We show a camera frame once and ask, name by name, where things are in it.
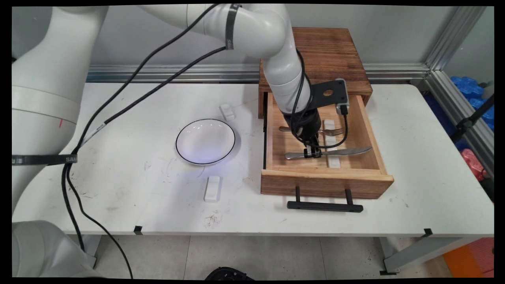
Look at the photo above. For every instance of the white cutlery rest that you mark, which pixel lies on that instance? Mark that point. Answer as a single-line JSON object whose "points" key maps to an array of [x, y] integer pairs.
{"points": [[334, 162], [227, 112], [330, 124], [212, 189]]}

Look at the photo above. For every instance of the black stand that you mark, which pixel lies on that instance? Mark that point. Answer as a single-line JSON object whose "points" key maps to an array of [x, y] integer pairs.
{"points": [[467, 123]]}

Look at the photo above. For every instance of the grey table leg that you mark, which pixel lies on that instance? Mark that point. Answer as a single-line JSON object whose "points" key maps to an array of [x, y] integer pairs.
{"points": [[90, 246], [426, 252]]}

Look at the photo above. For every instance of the side aluminium frame rail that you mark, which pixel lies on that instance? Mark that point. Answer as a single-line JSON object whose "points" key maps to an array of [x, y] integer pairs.
{"points": [[457, 106]]}

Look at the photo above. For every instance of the upright aluminium frame post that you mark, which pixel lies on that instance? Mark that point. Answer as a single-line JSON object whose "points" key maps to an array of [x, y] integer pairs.
{"points": [[453, 39]]}

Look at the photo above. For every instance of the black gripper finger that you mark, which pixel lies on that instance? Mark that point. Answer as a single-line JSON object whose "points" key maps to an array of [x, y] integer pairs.
{"points": [[317, 153], [307, 154]]}

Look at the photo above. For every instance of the white plate with black rim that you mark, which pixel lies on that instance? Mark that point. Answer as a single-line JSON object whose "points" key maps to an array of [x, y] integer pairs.
{"points": [[205, 142]]}

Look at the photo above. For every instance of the black table edge clip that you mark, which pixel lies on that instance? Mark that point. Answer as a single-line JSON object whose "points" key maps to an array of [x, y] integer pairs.
{"points": [[138, 230], [427, 232]]}

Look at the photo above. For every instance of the silver table knife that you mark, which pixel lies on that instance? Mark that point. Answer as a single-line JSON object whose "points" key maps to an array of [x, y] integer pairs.
{"points": [[347, 151]]}

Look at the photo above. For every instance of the red plastic bag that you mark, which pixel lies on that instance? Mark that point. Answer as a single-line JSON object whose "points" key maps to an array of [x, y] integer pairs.
{"points": [[472, 163]]}

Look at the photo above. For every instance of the black object on floor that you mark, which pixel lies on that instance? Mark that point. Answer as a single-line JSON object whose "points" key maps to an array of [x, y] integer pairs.
{"points": [[229, 274]]}

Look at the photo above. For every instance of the dark wooden drawer cabinet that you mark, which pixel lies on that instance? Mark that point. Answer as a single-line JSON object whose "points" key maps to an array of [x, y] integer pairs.
{"points": [[335, 55]]}

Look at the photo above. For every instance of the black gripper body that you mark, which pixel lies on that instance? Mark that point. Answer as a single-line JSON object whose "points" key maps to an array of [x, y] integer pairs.
{"points": [[307, 124]]}

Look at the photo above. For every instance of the orange box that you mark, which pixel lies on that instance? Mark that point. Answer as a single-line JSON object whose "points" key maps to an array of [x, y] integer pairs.
{"points": [[469, 260]]}

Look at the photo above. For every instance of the silver fork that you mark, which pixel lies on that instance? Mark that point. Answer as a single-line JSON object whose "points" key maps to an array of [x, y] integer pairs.
{"points": [[335, 131]]}

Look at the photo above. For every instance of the blue plastic bags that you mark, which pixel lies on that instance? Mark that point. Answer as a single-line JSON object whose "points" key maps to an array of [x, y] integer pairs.
{"points": [[467, 86]]}

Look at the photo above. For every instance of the light wooden drawer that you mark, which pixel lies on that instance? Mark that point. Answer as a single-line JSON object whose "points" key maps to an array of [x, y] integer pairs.
{"points": [[323, 185]]}

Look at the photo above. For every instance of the wrist camera with black bracket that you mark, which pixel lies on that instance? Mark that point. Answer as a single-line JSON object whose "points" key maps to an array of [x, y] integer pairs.
{"points": [[329, 94]]}

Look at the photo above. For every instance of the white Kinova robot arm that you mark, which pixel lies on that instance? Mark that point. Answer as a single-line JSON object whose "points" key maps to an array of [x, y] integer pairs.
{"points": [[47, 79]]}

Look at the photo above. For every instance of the horizontal aluminium frame rail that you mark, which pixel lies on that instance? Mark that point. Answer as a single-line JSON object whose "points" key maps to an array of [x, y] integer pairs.
{"points": [[177, 73]]}

